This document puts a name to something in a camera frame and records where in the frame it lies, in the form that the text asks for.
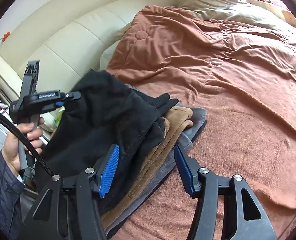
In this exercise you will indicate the beige bed sheet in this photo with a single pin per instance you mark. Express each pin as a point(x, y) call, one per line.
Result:
point(254, 12)

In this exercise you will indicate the green tissue pack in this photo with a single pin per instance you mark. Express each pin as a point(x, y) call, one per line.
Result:
point(59, 115)

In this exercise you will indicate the folded grey garment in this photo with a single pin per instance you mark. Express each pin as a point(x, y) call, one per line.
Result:
point(199, 119)

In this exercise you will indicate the folded tan garment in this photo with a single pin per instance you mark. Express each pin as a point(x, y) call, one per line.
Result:
point(156, 166)

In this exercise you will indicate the black long-sleeve sweater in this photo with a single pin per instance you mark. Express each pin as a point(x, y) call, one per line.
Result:
point(108, 112)

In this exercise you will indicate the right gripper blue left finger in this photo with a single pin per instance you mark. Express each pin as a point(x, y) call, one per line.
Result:
point(105, 169)

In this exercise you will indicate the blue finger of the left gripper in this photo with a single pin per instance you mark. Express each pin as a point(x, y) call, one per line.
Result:
point(59, 104)

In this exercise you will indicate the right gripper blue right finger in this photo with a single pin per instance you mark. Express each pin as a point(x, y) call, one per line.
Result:
point(188, 169)

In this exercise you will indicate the cream padded headboard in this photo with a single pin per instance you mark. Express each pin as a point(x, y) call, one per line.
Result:
point(68, 38)

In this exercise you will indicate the dark quilted jacket sleeve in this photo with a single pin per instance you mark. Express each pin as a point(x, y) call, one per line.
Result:
point(10, 207)

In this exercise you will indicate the brown terry bed blanket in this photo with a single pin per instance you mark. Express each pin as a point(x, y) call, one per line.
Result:
point(243, 76)

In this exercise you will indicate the bear print long pillow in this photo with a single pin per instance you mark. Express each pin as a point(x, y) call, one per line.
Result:
point(275, 2)

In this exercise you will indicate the orange object on headboard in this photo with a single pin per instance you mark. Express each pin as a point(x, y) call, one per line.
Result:
point(5, 36)

